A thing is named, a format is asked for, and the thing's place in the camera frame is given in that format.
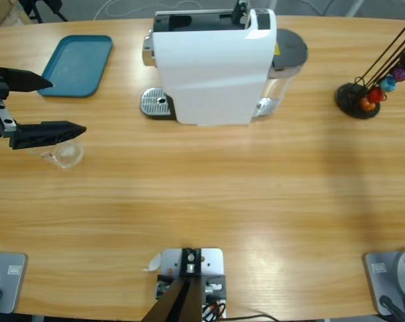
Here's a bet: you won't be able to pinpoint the silver coffee machine lever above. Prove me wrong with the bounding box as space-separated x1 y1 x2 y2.
231 0 251 28

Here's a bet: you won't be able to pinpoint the wooden crate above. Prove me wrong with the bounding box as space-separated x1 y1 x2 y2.
0 0 33 30

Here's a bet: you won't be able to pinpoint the clear water tank grey lid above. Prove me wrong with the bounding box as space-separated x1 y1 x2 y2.
252 28 309 120

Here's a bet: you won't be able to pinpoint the black drip tray metal grate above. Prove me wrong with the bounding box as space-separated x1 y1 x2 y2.
139 87 176 121

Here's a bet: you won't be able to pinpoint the black camera post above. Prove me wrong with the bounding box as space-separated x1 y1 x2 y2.
141 248 203 322

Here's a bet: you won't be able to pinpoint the thin black camera cable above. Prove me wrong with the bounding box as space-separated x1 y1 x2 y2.
226 313 279 322

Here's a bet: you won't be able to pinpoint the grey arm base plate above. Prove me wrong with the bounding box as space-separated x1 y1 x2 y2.
0 252 29 315
362 251 405 317

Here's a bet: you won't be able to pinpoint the white capsule coffee machine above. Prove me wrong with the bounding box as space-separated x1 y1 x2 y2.
142 8 278 127

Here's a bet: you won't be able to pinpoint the white tape tab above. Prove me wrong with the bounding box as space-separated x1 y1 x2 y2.
141 254 162 272

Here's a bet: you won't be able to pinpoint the white floor cable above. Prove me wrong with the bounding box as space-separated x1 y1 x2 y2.
94 0 207 18

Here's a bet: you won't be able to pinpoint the black wire capsule holder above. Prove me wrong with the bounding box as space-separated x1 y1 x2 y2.
334 21 405 120

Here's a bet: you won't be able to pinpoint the red coffee capsule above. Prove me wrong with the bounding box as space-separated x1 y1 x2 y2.
368 86 387 104

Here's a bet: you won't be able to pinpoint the black chair legs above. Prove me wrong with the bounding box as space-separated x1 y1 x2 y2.
19 0 69 23

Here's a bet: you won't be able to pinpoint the clear glass cup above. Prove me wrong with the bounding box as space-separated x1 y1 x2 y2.
24 139 85 170

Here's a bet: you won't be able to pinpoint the orange coffee capsule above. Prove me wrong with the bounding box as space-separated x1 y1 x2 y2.
360 97 378 113

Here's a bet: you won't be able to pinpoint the orange and black cable bundle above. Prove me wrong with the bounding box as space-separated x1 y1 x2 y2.
202 300 227 320

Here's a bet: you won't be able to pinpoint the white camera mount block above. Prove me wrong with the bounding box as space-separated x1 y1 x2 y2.
155 247 227 319

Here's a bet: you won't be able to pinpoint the light blue coffee capsule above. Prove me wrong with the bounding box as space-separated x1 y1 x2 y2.
379 75 397 93

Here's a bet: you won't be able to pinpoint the teal plastic serving tray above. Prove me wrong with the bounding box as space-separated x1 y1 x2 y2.
35 35 114 99

